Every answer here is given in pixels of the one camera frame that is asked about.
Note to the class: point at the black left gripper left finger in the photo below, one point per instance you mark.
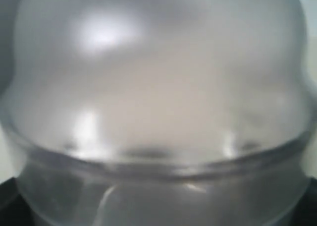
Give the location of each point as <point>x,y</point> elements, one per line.
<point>14,211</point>

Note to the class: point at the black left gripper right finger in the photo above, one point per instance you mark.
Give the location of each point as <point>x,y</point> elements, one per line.
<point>304,206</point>

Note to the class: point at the clear plastic shaker bottle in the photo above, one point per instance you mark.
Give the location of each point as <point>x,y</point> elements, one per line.
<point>157,112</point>

